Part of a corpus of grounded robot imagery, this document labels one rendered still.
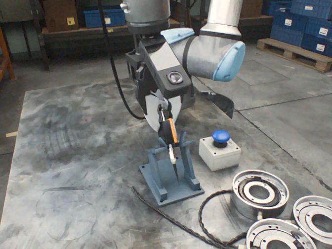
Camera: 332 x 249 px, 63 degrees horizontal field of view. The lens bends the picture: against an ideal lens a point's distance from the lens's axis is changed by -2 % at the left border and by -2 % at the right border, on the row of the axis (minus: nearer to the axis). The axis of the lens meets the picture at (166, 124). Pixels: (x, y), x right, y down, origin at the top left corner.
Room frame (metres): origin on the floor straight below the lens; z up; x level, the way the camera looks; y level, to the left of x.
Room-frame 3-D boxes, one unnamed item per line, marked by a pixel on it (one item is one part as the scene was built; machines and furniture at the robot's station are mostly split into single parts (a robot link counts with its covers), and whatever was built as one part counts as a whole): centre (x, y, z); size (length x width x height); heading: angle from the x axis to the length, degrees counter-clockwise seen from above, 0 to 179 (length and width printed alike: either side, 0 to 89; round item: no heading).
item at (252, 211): (0.38, -0.18, 0.82); 0.10 x 0.10 x 0.04
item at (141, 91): (0.46, 0.03, 1.00); 0.05 x 0.02 x 0.09; 117
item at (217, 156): (0.53, -0.12, 0.82); 0.08 x 0.07 x 0.05; 20
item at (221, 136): (0.52, -0.12, 0.85); 0.04 x 0.04 x 0.05
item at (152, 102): (0.48, 0.04, 0.96); 0.06 x 0.03 x 0.09; 27
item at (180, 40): (0.84, -0.03, 0.97); 0.13 x 0.12 x 0.14; 59
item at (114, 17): (3.86, 0.83, 0.56); 0.52 x 0.38 x 0.22; 107
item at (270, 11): (4.80, -1.81, 0.56); 0.52 x 0.38 x 0.22; 107
